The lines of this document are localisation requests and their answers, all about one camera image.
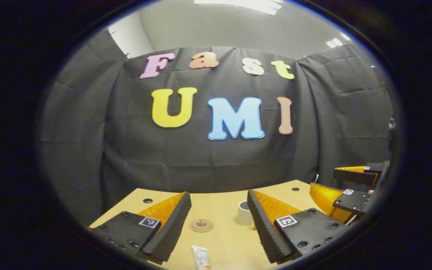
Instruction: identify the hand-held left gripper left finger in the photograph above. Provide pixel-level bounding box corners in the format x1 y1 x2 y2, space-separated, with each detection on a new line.
88 191 192 265

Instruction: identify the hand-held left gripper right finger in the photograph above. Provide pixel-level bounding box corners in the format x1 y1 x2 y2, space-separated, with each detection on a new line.
247 189 351 265

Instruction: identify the white cup with wooden handle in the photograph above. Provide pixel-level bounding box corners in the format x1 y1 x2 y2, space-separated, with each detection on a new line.
237 201 255 226

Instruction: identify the round brown coaster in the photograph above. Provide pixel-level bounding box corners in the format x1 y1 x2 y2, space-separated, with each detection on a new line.
189 219 215 233

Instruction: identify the white toothpaste tube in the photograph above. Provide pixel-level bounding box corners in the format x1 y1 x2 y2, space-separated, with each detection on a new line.
192 245 212 270

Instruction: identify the wooden desktop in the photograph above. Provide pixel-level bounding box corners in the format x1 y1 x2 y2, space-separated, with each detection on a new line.
88 179 355 270

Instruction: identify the black backdrop cloth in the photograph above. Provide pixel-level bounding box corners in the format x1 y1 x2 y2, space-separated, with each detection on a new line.
38 28 395 225

